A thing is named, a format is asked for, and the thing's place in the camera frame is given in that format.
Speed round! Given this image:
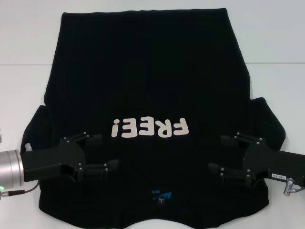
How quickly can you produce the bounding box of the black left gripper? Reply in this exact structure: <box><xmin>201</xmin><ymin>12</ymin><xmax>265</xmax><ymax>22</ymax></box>
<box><xmin>20</xmin><ymin>132</ymin><xmax>119</xmax><ymax>183</ymax></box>

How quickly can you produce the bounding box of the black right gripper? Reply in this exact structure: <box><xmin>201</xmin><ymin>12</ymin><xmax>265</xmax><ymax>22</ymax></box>
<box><xmin>208</xmin><ymin>131</ymin><xmax>305</xmax><ymax>189</ymax></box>

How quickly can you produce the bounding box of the black shirt with FREE print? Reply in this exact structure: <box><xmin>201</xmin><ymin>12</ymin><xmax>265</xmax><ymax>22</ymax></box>
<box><xmin>20</xmin><ymin>8</ymin><xmax>286</xmax><ymax>229</ymax></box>

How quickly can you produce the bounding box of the right arm cable with plug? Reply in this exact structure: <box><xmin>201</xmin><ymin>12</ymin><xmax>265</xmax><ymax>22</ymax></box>
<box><xmin>282</xmin><ymin>177</ymin><xmax>305</xmax><ymax>197</ymax></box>

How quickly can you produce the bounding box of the arm cable with plug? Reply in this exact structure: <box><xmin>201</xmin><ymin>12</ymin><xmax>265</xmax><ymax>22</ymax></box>
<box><xmin>0</xmin><ymin>142</ymin><xmax>40</xmax><ymax>198</ymax></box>
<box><xmin>282</xmin><ymin>177</ymin><xmax>305</xmax><ymax>197</ymax></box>

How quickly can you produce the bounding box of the left arm cable with plug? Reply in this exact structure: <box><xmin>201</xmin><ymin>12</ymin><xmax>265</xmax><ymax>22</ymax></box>
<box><xmin>0</xmin><ymin>142</ymin><xmax>40</xmax><ymax>198</ymax></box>

